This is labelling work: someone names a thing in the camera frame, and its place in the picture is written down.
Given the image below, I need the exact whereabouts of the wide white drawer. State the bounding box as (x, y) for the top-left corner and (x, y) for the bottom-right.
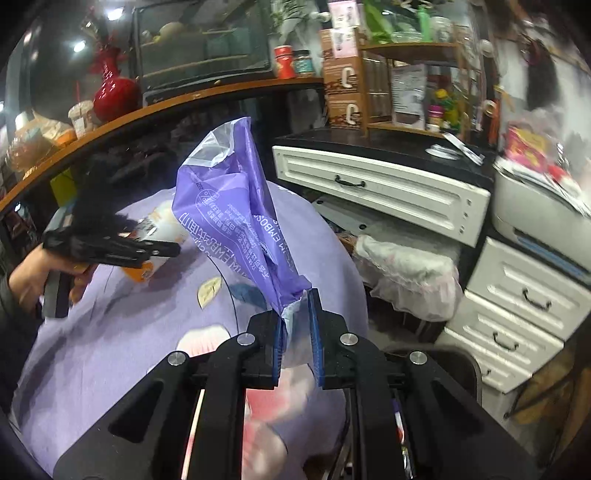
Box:
(271, 145), (491, 248)

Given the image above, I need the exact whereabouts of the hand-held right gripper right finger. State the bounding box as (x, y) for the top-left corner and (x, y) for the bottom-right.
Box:
(307, 288), (539, 480)

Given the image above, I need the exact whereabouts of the person's left hand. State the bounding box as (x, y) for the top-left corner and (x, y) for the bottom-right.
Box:
(8, 251), (95, 315)

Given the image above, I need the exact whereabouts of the thin black cable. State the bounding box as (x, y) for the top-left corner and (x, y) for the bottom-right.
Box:
(202, 249), (242, 337)

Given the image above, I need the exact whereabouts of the brown printed box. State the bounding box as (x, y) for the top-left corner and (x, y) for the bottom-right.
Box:
(322, 55), (366, 97)
(325, 94), (366, 131)

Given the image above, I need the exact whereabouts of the red canister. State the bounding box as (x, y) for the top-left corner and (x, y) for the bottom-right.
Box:
(274, 45), (297, 79)

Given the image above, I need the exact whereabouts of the pink red snack packet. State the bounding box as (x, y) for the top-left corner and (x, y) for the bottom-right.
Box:
(501, 124), (570, 186)

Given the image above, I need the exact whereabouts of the translucent white plastic bag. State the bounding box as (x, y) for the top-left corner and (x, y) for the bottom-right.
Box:
(353, 234), (465, 322)

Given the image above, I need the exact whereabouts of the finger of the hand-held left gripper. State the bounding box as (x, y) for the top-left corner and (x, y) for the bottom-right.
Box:
(91, 234), (182, 259)
(68, 250), (145, 270)

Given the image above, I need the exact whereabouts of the purple plastic packaging bag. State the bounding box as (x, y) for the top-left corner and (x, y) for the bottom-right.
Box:
(172, 116), (315, 371)

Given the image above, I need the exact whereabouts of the white printed card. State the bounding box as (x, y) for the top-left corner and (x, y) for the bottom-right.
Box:
(391, 63), (428, 128)

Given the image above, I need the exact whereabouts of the red vase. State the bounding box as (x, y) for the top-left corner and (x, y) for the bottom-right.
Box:
(90, 46), (142, 123)

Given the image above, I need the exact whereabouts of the glass display cabinet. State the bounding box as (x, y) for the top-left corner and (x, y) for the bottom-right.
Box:
(131, 0), (274, 94)

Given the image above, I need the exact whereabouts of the clear wrapped bread bag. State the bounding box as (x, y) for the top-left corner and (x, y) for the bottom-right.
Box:
(6, 114), (77, 172)

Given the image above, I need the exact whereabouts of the green bottle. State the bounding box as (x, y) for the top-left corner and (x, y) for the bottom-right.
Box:
(417, 6), (433, 43)

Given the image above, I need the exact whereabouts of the curved wooden counter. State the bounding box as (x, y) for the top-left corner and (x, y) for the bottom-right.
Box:
(0, 76), (325, 214)

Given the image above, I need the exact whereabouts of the white drawer cabinet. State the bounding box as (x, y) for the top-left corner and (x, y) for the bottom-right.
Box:
(436, 237), (591, 394)

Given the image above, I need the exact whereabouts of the orange white snack packet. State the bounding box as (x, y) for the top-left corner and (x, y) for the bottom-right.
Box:
(121, 203), (188, 284)

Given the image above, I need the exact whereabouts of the wooden shelf rack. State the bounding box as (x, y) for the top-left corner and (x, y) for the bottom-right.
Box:
(360, 41), (468, 140)

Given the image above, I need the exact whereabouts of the beige paper cup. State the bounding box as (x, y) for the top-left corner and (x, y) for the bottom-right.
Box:
(68, 100), (96, 138)

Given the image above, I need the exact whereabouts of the white printer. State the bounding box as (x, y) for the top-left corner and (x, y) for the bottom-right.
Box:
(491, 161), (591, 278)

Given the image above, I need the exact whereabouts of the jar with teal label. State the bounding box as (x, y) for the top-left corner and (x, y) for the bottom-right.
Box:
(293, 49), (316, 77)

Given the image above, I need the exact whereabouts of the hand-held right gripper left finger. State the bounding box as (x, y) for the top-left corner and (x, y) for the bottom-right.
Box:
(53, 310), (289, 480)

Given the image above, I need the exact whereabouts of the purple printed tablecloth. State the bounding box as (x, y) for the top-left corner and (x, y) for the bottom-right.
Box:
(11, 182), (371, 480)

